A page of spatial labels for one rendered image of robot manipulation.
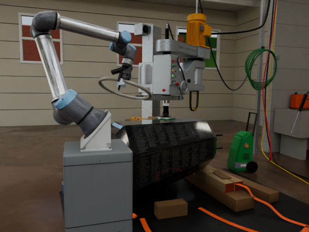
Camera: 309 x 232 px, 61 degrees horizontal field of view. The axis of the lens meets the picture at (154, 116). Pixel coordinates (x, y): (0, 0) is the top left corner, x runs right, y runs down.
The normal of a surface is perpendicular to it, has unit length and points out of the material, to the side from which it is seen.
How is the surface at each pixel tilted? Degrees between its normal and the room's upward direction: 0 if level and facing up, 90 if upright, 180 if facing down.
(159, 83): 90
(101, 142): 90
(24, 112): 90
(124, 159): 90
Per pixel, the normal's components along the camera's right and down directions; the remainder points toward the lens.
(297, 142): -0.96, 0.02
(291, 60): 0.29, 0.11
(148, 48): -0.59, 0.08
